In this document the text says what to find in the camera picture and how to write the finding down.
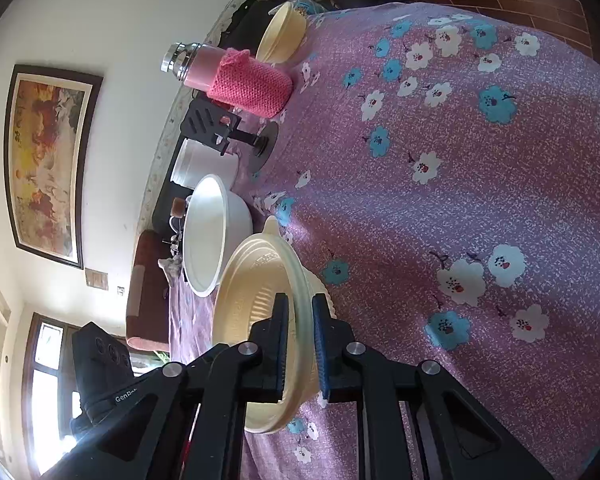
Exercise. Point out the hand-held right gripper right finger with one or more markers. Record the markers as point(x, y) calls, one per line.
point(322, 345)

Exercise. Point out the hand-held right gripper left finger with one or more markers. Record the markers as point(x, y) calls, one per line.
point(281, 345)

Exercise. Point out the cream plastic bowl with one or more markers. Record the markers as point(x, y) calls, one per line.
point(250, 290)

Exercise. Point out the wooden glass door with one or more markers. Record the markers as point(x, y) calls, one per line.
point(47, 385)

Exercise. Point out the brown armchair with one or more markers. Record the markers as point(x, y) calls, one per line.
point(147, 290)

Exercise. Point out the white work gloves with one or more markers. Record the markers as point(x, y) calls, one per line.
point(171, 267)

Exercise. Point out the medium white foam bowl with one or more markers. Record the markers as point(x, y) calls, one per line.
point(207, 230)

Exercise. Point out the small brown round container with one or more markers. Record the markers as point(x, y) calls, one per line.
point(179, 206)

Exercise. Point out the white plastic jar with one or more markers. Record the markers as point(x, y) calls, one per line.
point(200, 162)

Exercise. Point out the framed horse painting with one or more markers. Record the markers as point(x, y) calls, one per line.
point(45, 160)

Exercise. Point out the black phone stand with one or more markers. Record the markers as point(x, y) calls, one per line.
point(205, 120)

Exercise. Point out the pink thermos with knitted sleeve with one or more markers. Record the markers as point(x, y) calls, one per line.
point(250, 82)

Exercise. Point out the cream plastic basin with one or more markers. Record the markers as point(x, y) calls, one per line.
point(282, 30)

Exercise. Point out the black sofa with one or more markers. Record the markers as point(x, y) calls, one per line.
point(245, 20)

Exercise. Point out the small wall poster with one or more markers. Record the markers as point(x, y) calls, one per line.
point(96, 279)

